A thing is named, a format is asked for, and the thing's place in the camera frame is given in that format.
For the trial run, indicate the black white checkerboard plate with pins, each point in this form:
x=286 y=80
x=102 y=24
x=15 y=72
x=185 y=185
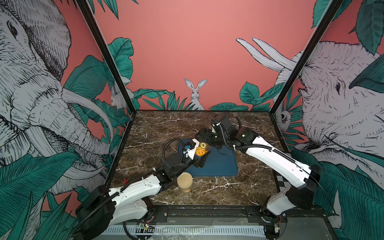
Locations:
x=281 y=182

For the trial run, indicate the jar with beige lid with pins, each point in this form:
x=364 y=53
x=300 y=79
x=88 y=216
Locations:
x=185 y=182

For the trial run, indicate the teal rectangular tray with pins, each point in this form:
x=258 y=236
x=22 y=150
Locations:
x=220 y=163

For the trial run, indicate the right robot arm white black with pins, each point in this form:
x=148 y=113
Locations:
x=303 y=180

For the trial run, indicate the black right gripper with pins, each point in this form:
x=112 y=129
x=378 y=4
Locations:
x=205 y=135

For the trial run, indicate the black front mounting rail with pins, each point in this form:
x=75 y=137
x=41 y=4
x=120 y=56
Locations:
x=164 y=213

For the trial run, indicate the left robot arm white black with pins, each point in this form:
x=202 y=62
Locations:
x=105 y=207

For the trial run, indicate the white slotted cable duct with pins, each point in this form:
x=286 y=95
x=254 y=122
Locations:
x=180 y=230

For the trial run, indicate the clear jar of cookies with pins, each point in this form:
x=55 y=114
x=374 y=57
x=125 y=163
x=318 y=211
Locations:
x=202 y=149

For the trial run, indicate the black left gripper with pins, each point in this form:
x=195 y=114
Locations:
x=201 y=161

